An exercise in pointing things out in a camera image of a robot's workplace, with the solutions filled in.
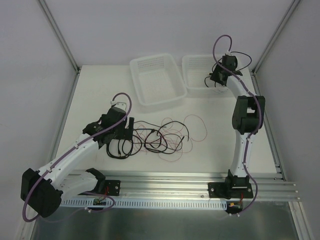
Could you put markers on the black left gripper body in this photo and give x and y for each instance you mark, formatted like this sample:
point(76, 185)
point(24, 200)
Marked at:
point(130, 128)

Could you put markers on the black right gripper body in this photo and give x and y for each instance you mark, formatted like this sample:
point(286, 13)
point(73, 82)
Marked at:
point(216, 77)

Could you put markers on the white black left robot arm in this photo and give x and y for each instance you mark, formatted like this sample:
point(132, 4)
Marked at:
point(46, 188)

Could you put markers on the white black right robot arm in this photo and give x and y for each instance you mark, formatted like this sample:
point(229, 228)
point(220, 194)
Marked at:
point(247, 120)

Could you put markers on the white right plastic basket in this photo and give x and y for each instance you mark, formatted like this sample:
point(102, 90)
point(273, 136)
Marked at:
point(196, 70)

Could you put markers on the white plastic basket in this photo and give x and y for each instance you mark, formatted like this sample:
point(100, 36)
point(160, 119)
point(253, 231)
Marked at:
point(196, 70)
point(157, 80)

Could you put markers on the white left plastic basket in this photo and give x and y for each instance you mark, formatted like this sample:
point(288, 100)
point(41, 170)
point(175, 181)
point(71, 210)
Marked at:
point(157, 80)

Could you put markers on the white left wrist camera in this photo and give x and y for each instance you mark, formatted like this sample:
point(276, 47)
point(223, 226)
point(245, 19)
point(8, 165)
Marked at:
point(118, 104)

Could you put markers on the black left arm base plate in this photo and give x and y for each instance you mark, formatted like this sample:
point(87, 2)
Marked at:
point(109, 187)

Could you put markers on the white slotted cable duct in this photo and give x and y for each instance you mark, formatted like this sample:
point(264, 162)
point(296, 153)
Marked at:
point(131, 203)

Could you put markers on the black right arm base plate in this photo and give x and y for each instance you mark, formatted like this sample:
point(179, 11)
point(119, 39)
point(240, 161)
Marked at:
point(224, 191)

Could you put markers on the aluminium mounting rail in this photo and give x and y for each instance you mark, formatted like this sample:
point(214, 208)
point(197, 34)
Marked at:
point(192, 186)

